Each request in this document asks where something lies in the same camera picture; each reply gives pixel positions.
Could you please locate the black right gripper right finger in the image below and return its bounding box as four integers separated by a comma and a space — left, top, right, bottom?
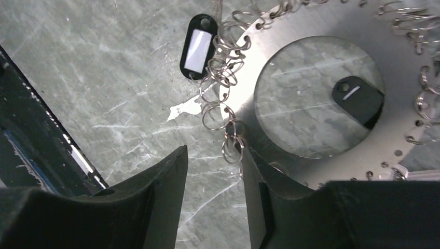
242, 149, 439, 248

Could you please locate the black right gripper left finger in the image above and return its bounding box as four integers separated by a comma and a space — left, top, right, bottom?
1, 145, 188, 248

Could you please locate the loose key black head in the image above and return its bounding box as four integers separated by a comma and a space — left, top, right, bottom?
332, 76, 384, 130

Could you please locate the key with black white tag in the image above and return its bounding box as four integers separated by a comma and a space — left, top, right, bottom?
180, 13, 218, 80

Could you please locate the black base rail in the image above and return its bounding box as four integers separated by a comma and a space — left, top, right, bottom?
1, 49, 109, 197

